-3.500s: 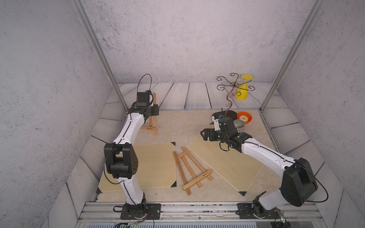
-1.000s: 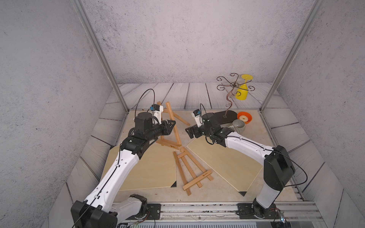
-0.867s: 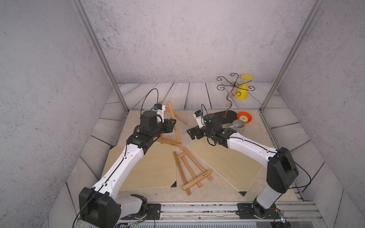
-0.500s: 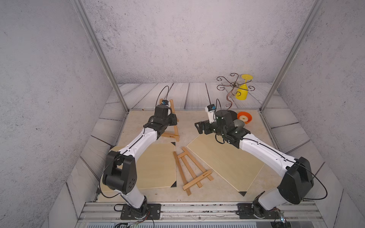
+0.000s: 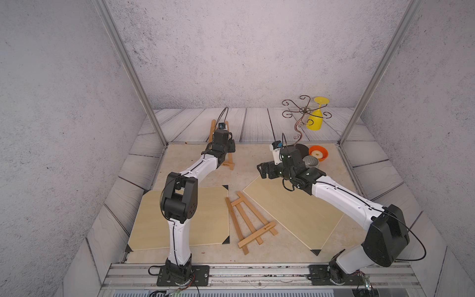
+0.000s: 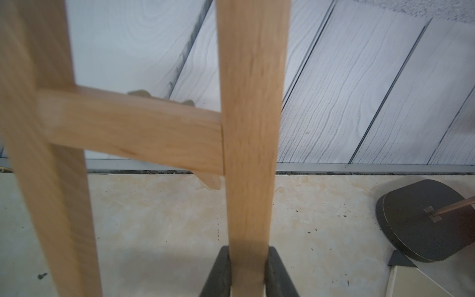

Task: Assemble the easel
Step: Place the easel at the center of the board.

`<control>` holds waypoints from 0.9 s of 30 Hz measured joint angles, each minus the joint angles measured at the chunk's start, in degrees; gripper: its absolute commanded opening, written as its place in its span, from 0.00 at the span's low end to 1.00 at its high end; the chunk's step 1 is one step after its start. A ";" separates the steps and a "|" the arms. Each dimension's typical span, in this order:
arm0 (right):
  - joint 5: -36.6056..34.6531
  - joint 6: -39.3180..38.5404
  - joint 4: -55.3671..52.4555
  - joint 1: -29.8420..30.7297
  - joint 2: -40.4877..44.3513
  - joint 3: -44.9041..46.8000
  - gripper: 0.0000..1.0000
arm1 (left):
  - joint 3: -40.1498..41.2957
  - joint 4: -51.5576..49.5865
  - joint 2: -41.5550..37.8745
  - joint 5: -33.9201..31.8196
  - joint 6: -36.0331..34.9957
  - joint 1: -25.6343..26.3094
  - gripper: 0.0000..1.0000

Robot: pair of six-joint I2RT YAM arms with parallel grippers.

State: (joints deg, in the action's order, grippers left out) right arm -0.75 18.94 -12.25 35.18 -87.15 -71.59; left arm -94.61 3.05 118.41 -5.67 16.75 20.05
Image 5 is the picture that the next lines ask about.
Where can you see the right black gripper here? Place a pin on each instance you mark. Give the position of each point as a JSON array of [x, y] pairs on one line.
[[263, 171]]

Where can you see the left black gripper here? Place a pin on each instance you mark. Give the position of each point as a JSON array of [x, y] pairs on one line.
[[231, 142]]

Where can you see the light wooden canvas board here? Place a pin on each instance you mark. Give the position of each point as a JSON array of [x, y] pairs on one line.
[[209, 225], [307, 217]]

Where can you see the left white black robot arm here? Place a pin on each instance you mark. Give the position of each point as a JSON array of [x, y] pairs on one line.
[[179, 202]]

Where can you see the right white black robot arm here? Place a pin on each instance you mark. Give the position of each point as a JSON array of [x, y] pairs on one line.
[[387, 232]]

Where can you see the grey striped ceramic mug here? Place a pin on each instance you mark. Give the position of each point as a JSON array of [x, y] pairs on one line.
[[311, 161]]

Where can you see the orange bowl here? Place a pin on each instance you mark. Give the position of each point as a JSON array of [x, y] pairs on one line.
[[319, 152]]

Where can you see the yellow plastic goblet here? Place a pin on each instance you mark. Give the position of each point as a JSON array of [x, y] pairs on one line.
[[317, 116]]

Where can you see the brown metal scroll stand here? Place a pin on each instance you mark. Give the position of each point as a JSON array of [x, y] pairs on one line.
[[300, 113]]

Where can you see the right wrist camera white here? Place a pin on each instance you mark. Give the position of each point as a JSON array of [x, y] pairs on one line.
[[275, 148]]

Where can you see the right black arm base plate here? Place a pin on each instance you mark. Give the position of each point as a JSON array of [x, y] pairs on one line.
[[324, 275]]

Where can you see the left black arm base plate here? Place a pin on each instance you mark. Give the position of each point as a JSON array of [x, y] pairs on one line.
[[174, 276]]

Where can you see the aluminium front rail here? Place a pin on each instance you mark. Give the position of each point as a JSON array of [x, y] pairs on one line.
[[262, 280]]

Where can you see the left aluminium frame post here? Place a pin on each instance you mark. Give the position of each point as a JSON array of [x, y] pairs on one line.
[[113, 33]]

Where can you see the aluminium frame post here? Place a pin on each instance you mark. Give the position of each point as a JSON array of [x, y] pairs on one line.
[[113, 33], [396, 40]]

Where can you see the right aluminium frame post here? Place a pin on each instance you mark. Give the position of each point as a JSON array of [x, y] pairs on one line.
[[396, 40]]

